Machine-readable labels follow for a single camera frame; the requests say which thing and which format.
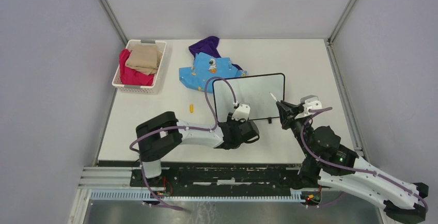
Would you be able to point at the purple cloth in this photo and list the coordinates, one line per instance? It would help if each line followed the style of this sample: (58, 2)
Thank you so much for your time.
(208, 46)

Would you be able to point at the white marker pen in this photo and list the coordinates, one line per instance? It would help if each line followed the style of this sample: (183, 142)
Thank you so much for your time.
(273, 96)

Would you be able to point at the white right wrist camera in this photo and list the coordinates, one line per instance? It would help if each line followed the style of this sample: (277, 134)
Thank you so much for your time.
(309, 105)

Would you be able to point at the black framed whiteboard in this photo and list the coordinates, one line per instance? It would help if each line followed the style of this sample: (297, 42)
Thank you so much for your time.
(253, 90)

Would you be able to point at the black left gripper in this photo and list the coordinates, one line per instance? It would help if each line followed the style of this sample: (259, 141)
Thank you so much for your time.
(230, 121)

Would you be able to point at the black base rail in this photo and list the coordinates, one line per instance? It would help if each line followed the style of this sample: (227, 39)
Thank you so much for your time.
(192, 179)

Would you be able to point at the red cloth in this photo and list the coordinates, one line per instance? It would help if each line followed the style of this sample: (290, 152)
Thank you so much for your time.
(130, 76)

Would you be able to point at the blue patterned cloth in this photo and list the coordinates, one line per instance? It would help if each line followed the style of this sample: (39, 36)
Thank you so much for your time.
(205, 67)

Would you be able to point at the white cable duct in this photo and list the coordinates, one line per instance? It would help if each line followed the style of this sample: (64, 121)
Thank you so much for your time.
(144, 195)

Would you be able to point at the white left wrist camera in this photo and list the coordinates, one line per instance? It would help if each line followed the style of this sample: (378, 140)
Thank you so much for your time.
(241, 112)

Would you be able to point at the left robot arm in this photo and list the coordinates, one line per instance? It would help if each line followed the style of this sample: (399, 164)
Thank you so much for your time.
(163, 133)

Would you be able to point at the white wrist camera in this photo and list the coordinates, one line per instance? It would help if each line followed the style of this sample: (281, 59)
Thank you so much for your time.
(309, 105)
(241, 112)

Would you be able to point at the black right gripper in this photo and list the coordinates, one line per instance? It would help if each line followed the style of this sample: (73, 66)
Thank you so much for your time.
(285, 114)

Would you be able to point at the beige folded cloth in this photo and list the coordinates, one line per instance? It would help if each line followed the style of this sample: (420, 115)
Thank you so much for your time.
(145, 59)

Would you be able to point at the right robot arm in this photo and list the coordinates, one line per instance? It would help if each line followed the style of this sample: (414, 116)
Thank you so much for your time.
(329, 163)

